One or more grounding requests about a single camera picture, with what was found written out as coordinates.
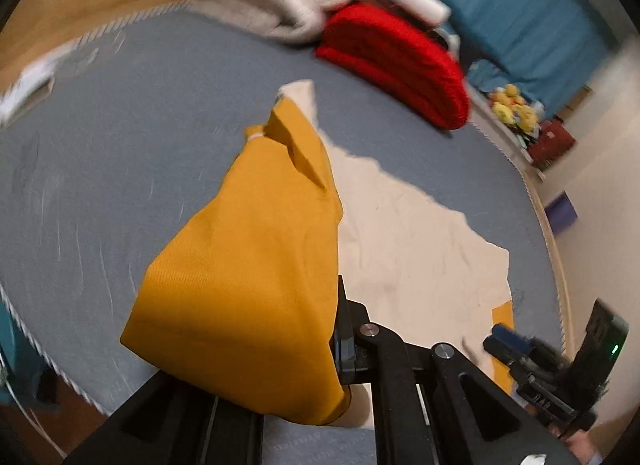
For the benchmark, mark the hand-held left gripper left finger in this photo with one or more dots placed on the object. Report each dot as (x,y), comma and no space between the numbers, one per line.
(150,425)

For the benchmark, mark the red folded blanket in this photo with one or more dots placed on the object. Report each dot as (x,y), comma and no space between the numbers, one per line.
(400,60)

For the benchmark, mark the teal cloth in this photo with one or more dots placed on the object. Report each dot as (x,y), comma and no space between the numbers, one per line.
(20,355)

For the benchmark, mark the dark red box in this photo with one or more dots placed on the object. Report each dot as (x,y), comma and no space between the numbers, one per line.
(552,142)

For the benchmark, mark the person's right forearm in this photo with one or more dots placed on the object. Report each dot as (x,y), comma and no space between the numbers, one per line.
(582,447)

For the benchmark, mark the white flat object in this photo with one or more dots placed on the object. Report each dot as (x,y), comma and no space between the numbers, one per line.
(27,82)

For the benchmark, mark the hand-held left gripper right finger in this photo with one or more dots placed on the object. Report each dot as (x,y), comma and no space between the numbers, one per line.
(341,345)

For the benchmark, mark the blue curtain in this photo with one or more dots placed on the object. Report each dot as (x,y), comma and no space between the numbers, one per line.
(525,20)

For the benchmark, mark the yellow bear plush toy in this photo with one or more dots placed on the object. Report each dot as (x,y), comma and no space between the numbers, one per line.
(525,116)

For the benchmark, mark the grey bed mattress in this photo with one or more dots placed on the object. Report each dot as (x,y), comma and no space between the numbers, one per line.
(125,145)

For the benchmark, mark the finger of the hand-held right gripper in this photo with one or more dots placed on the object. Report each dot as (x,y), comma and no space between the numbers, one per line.
(512,336)
(500,351)

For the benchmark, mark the beige and orange jacket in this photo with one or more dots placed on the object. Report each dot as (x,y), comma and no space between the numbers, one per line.
(240,270)

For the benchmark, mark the purple box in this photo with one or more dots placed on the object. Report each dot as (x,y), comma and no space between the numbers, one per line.
(561,215)

